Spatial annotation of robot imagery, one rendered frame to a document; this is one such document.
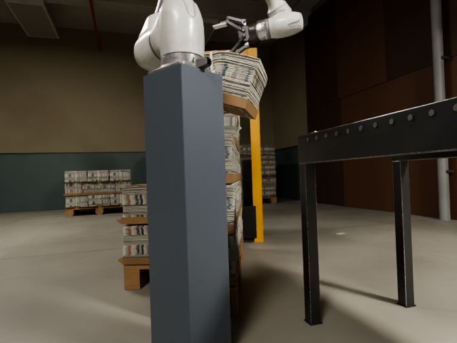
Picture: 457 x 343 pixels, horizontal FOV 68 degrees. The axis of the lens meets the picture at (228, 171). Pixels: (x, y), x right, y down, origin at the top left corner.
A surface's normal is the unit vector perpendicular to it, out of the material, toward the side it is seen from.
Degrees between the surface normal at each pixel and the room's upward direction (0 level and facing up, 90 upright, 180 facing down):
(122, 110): 90
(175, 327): 90
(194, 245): 90
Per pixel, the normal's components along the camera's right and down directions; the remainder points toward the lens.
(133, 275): -0.07, -0.01
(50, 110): 0.29, -0.02
